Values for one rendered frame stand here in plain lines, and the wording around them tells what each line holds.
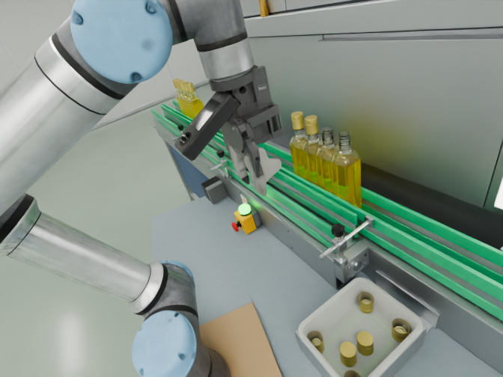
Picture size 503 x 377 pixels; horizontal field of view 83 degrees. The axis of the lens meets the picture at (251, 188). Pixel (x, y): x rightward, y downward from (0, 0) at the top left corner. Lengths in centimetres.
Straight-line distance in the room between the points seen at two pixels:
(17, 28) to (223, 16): 597
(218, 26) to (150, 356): 55
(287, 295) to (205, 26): 71
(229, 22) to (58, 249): 46
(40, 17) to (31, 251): 585
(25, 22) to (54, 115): 602
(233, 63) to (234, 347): 66
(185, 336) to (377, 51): 73
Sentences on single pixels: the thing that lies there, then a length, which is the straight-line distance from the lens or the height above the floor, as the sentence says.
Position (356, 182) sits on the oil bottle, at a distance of 81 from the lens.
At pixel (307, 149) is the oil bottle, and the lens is 84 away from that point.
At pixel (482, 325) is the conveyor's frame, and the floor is 86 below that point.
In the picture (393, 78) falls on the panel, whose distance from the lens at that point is 77.
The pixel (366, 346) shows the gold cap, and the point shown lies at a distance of 74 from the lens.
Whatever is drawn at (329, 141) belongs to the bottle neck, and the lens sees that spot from 78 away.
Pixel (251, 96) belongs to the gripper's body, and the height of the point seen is 134.
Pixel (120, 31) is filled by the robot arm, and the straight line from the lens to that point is 27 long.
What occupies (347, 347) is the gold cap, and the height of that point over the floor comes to 81.
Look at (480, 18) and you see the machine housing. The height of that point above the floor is 135.
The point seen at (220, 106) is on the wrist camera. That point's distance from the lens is 44.
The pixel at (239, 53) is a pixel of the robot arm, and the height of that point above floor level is 141.
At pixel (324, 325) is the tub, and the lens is 79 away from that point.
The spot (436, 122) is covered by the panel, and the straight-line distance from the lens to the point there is 75.
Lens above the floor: 148
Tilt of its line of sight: 34 degrees down
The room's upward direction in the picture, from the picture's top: 16 degrees counter-clockwise
